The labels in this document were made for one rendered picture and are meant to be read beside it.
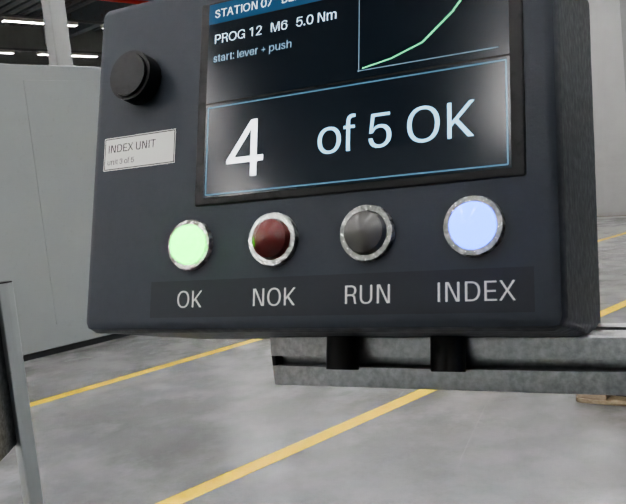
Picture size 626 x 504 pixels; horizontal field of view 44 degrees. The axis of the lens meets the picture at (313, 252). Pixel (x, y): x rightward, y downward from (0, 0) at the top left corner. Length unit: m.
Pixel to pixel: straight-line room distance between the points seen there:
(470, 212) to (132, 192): 0.19
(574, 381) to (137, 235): 0.24
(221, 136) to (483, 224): 0.15
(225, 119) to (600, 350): 0.22
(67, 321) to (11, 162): 1.30
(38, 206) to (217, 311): 6.01
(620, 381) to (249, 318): 0.18
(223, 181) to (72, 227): 6.11
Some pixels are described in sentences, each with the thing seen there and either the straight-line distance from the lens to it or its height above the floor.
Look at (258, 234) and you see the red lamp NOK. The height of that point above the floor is 1.12.
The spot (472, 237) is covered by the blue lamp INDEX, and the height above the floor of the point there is 1.11.
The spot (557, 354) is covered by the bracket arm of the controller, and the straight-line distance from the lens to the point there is 0.41.
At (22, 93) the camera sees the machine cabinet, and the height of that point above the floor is 2.03.
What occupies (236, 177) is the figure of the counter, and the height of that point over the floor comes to 1.15.
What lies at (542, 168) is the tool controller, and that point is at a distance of 0.34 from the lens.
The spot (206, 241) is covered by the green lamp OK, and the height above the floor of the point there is 1.12.
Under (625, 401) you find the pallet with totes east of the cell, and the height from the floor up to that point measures 0.02.
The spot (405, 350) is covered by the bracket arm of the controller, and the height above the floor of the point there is 1.05.
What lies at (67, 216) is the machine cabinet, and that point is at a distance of 6.49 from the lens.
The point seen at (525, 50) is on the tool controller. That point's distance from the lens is 0.36.
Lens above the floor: 1.14
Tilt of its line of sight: 5 degrees down
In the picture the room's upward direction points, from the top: 6 degrees counter-clockwise
